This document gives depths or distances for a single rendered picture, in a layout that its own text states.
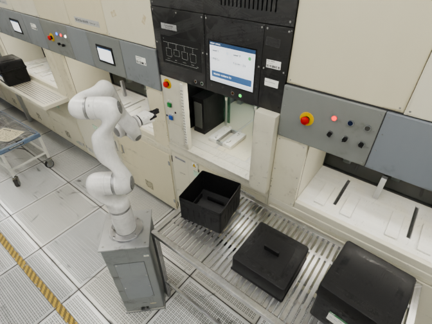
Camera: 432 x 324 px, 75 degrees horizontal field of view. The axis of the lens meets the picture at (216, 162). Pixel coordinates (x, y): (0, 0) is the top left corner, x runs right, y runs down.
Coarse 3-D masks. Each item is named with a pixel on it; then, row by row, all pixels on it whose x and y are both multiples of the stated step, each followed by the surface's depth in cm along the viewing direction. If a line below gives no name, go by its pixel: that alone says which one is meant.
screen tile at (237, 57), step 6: (234, 54) 142; (240, 54) 139; (234, 60) 143; (240, 60) 141; (246, 60) 139; (252, 60) 137; (234, 66) 145; (246, 66) 141; (252, 66) 139; (234, 72) 147; (240, 72) 145; (246, 72) 142
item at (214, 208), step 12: (204, 180) 185; (216, 180) 180; (228, 180) 174; (192, 192) 177; (204, 192) 188; (216, 192) 187; (228, 192) 181; (180, 204) 166; (192, 204) 160; (204, 204) 180; (216, 204) 180; (228, 204) 160; (192, 216) 166; (204, 216) 160; (216, 216) 155; (228, 216) 167; (216, 228) 162
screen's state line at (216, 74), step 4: (212, 72) 156; (216, 72) 154; (216, 76) 156; (220, 76) 154; (224, 76) 152; (228, 76) 151; (232, 76) 149; (236, 76) 148; (232, 80) 151; (236, 80) 149; (240, 80) 147; (244, 80) 146; (248, 80) 144; (244, 84) 147; (248, 84) 145
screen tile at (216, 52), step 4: (212, 48) 148; (216, 48) 147; (212, 52) 149; (216, 52) 148; (220, 52) 146; (224, 52) 145; (216, 56) 149; (220, 56) 147; (224, 56) 146; (228, 56) 144; (212, 60) 152; (228, 60) 146; (212, 64) 153; (216, 64) 152; (220, 64) 150; (224, 64) 148; (228, 64) 147; (216, 68) 153; (220, 68) 151; (224, 68) 150; (228, 68) 148
